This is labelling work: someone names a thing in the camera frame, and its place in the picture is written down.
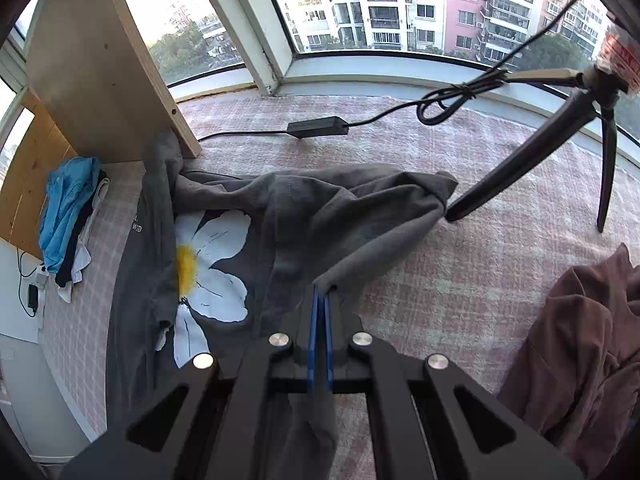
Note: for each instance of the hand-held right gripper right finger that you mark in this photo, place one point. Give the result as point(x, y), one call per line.
point(328, 345)

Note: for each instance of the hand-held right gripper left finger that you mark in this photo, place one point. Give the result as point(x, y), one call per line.
point(314, 340)

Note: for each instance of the grey daisy print t-shirt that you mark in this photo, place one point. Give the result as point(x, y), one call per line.
point(310, 220)

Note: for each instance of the pink plaid blanket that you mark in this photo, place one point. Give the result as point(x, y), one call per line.
point(450, 170)

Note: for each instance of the white garment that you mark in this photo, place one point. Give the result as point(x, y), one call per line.
point(85, 257)

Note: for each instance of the brown garment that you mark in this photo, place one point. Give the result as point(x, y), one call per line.
point(580, 350)

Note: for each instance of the dark navy garment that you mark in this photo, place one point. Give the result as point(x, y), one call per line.
point(75, 240)

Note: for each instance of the blue striped shirt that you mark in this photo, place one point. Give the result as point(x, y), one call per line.
point(65, 210)

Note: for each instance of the black power adapter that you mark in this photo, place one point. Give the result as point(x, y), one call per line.
point(33, 296)

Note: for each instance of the black tripod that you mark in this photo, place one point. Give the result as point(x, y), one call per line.
point(550, 135)

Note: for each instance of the pine wood panel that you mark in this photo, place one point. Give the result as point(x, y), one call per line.
point(30, 180)

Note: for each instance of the apartment buildings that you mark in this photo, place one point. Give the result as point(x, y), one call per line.
point(400, 5)

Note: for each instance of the light wooden board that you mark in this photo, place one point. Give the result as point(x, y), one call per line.
point(100, 60)

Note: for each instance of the white window frame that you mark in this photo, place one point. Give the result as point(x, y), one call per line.
point(260, 35)

